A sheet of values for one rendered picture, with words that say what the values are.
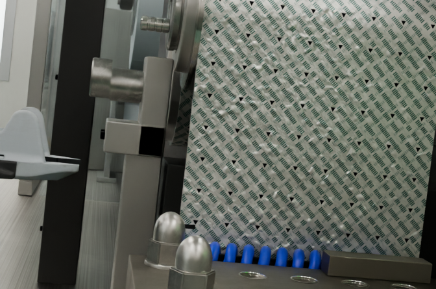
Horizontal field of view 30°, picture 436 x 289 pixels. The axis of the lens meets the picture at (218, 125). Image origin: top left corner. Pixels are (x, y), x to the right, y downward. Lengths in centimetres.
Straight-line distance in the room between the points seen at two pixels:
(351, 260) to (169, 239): 17
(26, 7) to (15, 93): 65
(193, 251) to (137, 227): 26
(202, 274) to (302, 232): 21
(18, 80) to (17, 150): 561
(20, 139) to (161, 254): 16
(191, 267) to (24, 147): 21
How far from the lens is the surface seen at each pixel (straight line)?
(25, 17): 634
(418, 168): 80
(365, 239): 80
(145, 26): 78
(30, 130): 72
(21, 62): 633
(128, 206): 83
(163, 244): 68
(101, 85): 82
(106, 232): 147
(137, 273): 66
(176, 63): 78
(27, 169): 72
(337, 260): 73
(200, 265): 59
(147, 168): 83
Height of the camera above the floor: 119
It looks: 3 degrees down
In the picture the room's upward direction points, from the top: 6 degrees clockwise
